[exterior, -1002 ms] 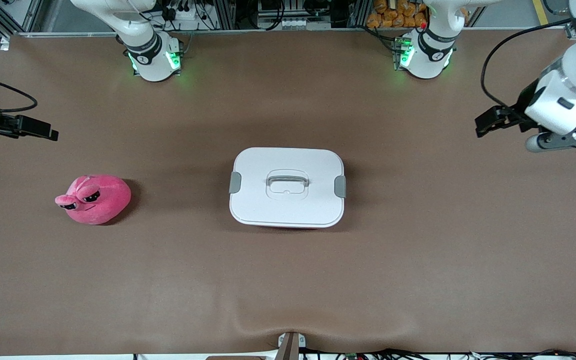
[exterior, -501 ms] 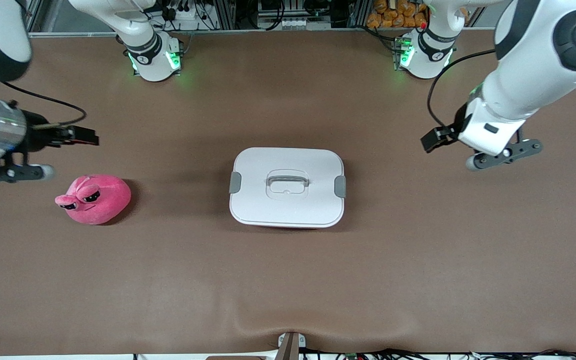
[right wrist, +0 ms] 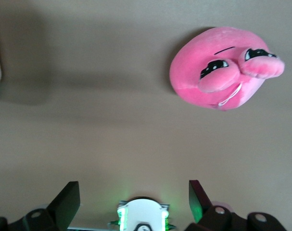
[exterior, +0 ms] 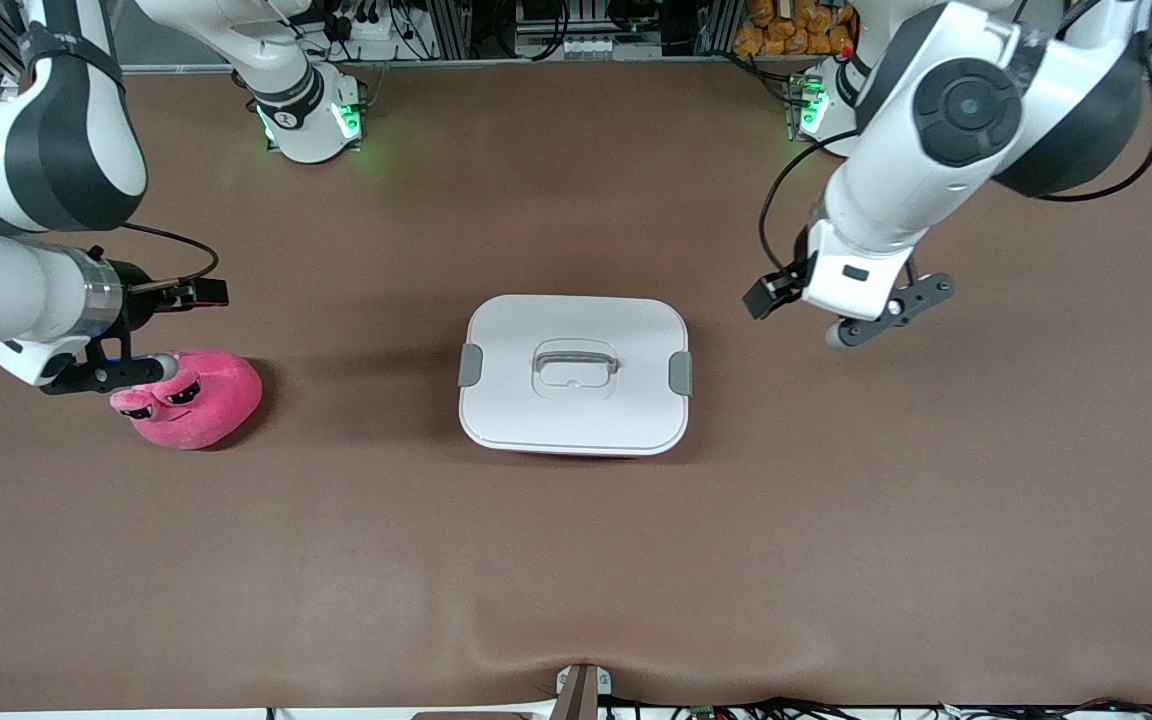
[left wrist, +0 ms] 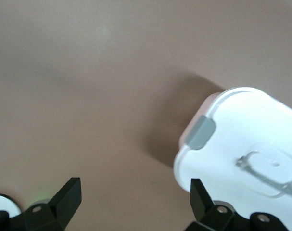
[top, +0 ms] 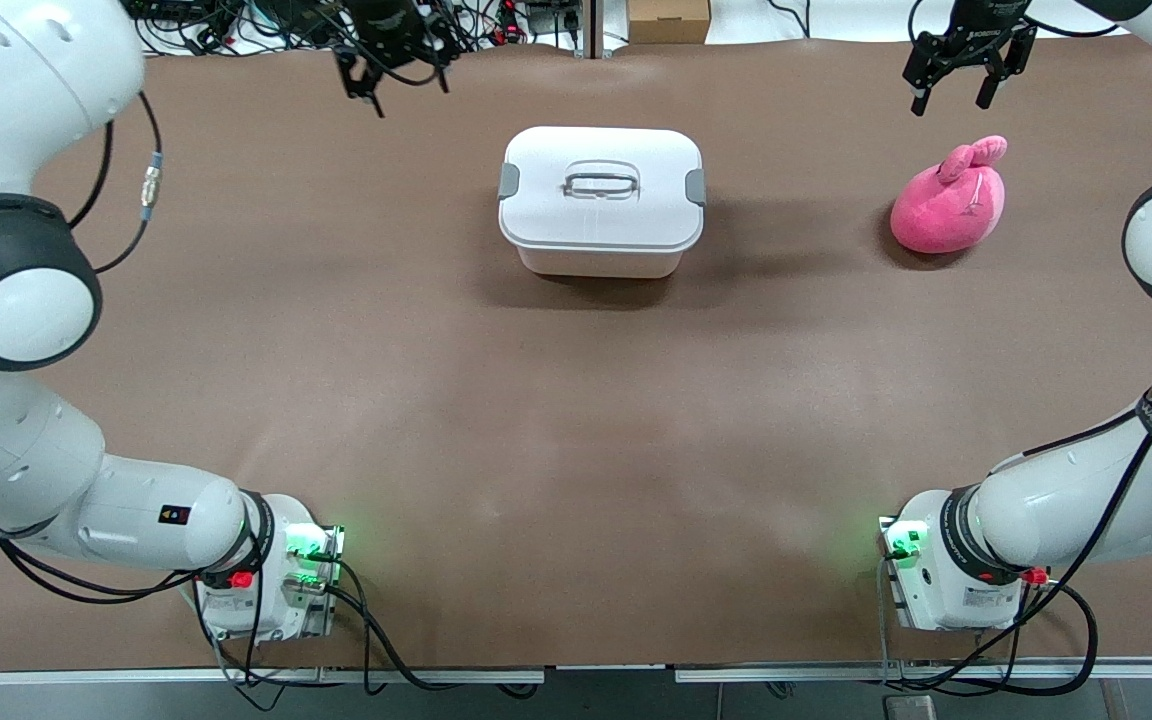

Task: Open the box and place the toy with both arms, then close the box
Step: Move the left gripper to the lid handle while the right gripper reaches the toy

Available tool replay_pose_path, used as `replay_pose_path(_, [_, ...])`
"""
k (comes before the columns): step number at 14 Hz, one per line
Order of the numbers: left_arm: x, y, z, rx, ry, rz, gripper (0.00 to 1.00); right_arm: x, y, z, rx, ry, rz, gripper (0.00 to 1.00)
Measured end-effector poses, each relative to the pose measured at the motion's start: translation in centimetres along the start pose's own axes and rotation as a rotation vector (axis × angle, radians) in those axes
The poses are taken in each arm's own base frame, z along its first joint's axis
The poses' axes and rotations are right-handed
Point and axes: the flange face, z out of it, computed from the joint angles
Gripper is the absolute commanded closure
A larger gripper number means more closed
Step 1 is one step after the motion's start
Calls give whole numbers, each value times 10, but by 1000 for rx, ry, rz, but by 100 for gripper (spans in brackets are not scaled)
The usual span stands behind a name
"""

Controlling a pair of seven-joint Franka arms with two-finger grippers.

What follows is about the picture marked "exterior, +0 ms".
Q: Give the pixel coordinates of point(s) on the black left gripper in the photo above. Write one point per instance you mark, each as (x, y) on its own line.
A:
(774, 289)

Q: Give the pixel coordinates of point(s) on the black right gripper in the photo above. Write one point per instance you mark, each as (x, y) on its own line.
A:
(137, 297)

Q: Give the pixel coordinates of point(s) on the pink plush toy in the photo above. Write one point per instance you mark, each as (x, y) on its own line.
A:
(216, 400)

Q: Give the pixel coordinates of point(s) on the grey lid latch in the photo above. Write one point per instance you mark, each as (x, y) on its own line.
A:
(681, 373)
(470, 365)

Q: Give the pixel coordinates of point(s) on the white plastic box lid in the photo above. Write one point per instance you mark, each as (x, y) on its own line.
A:
(536, 420)

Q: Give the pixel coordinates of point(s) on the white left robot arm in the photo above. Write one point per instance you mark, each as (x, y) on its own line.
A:
(936, 170)

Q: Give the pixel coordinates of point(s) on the dark electronic equipment box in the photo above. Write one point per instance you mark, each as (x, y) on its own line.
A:
(626, 15)

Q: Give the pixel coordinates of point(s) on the white power strip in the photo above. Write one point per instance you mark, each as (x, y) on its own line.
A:
(376, 35)

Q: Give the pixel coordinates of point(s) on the aluminium table edge rail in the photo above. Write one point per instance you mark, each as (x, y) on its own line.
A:
(586, 61)

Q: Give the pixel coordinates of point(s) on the brown post with metal bracket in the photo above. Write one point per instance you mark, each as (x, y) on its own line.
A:
(579, 695)

